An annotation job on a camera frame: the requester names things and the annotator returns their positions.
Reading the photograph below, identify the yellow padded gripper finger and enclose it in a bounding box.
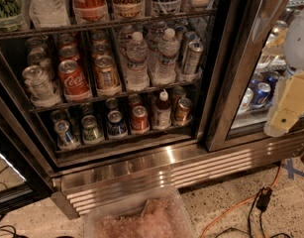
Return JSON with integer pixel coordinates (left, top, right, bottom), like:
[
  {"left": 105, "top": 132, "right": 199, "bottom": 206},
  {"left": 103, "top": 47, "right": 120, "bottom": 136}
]
[{"left": 263, "top": 70, "right": 304, "bottom": 137}]

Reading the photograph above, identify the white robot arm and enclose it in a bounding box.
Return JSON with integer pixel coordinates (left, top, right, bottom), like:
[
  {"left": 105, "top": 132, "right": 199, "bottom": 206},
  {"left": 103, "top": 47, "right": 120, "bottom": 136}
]
[{"left": 263, "top": 9, "right": 304, "bottom": 137}]

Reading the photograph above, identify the steel fridge sliding door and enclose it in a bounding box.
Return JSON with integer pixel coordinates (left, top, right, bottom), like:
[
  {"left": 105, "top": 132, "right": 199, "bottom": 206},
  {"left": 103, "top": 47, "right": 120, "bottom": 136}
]
[{"left": 206, "top": 0, "right": 289, "bottom": 151}]

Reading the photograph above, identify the copper can bottom shelf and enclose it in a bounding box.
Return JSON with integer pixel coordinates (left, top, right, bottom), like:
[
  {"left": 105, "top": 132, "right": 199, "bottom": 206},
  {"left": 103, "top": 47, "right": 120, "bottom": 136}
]
[{"left": 174, "top": 98, "right": 192, "bottom": 125}]

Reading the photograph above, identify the white cap juice bottle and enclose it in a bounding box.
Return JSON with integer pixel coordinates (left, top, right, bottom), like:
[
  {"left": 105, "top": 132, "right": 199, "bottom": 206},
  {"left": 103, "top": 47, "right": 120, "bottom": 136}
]
[{"left": 153, "top": 90, "right": 171, "bottom": 129}]

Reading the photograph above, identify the water bottle middle right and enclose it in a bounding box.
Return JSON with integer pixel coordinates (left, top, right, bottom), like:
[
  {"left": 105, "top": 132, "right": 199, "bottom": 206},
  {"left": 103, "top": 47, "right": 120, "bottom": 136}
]
[{"left": 153, "top": 28, "right": 179, "bottom": 85}]

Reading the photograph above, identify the red can bottom shelf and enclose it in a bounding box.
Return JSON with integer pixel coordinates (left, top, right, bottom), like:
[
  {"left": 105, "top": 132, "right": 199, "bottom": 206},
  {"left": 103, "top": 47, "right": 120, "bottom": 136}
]
[{"left": 131, "top": 106, "right": 150, "bottom": 134}]

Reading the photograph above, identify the water bottle middle left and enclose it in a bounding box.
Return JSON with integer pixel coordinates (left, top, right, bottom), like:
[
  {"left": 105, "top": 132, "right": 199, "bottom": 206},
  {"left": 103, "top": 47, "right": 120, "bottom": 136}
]
[{"left": 126, "top": 32, "right": 150, "bottom": 91}]

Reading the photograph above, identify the blue can bottom shelf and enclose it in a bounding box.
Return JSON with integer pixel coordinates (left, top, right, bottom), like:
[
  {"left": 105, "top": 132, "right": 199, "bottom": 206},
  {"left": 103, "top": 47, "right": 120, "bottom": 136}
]
[{"left": 107, "top": 110, "right": 128, "bottom": 139}]

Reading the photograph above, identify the bronze can middle shelf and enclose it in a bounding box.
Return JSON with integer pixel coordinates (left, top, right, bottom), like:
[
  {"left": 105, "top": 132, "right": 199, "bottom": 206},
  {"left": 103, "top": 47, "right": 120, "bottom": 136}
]
[{"left": 94, "top": 56, "right": 122, "bottom": 96}]

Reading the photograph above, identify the gold LaCroix can top shelf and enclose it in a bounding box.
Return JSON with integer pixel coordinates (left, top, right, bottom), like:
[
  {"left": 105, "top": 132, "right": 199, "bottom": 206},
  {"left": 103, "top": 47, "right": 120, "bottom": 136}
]
[{"left": 112, "top": 0, "right": 144, "bottom": 19}]

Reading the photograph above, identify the stainless steel fridge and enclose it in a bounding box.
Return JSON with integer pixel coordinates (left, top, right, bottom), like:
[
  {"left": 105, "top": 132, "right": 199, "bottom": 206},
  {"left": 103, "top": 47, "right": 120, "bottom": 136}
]
[{"left": 0, "top": 0, "right": 304, "bottom": 218}]

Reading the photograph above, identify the green can bottom shelf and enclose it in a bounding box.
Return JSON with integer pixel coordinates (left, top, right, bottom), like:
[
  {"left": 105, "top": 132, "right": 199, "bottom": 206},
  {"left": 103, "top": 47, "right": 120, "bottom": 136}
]
[{"left": 81, "top": 115, "right": 104, "bottom": 145}]

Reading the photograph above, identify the red Coca-Cola can top shelf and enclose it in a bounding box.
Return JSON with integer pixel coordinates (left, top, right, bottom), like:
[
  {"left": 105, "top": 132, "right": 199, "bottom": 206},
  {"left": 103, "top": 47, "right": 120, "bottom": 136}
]
[{"left": 72, "top": 0, "right": 107, "bottom": 23}]

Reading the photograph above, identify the blue Pepsi can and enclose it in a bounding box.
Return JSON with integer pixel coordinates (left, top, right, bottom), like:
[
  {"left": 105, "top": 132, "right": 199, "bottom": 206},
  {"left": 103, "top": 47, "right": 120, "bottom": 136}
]
[{"left": 251, "top": 82, "right": 271, "bottom": 108}]

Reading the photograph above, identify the black power adapter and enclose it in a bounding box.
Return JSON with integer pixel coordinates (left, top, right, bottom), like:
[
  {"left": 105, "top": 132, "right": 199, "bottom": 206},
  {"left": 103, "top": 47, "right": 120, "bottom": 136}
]
[{"left": 256, "top": 187, "right": 272, "bottom": 212}]

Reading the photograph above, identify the silver slim can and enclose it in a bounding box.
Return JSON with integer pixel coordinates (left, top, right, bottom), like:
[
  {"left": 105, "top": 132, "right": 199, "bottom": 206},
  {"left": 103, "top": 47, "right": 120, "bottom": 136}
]
[{"left": 182, "top": 41, "right": 204, "bottom": 81}]

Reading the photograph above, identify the clear plastic bin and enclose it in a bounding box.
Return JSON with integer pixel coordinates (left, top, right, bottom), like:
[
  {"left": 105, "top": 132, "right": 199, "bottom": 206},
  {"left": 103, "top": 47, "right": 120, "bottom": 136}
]
[{"left": 83, "top": 186, "right": 195, "bottom": 238}]

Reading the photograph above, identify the red Coca-Cola can front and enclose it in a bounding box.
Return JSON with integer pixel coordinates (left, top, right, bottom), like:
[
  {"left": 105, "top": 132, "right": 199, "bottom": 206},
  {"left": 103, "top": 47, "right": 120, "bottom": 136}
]
[{"left": 58, "top": 59, "right": 91, "bottom": 101}]

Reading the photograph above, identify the blue silver can bottom left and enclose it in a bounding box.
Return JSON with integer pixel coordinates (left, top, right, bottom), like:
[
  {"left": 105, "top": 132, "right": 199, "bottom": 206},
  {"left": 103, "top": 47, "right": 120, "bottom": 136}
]
[{"left": 54, "top": 120, "right": 80, "bottom": 150}]

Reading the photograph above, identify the silver can front left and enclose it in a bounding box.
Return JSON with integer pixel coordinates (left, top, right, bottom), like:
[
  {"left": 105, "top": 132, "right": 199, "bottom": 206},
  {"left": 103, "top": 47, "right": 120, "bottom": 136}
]
[{"left": 22, "top": 65, "right": 61, "bottom": 108}]

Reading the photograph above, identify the green LaCroix can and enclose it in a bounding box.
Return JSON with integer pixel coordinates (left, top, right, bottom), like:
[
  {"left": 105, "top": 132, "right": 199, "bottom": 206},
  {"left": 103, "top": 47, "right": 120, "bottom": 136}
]
[{"left": 0, "top": 0, "right": 25, "bottom": 32}]

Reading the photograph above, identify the orange extension cable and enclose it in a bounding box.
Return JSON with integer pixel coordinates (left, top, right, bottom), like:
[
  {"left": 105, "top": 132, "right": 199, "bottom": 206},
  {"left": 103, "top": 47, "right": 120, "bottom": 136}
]
[{"left": 200, "top": 161, "right": 283, "bottom": 238}]

